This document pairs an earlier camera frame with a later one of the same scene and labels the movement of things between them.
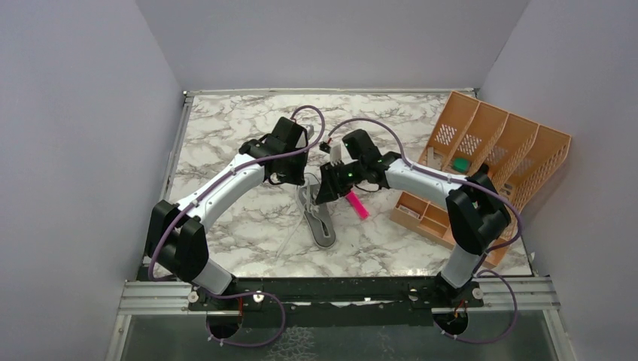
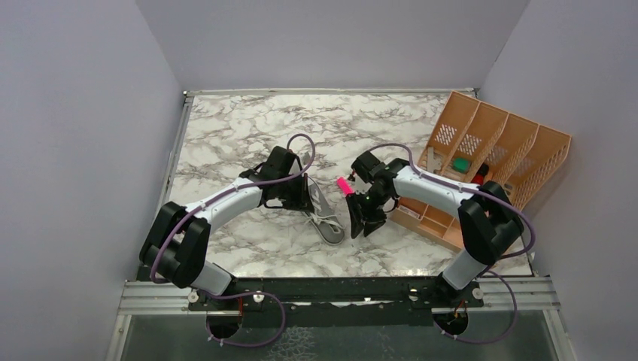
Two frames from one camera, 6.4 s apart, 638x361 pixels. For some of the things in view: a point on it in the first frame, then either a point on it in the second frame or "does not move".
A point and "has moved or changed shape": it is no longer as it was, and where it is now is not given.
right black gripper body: [343, 177] → [372, 203]
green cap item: [461, 165] does not move
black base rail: [332, 301] does not move
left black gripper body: [293, 170] → [293, 192]
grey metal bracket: [434, 160] does not move
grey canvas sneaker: [317, 215] has moved or changed shape
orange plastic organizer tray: [468, 135] does not move
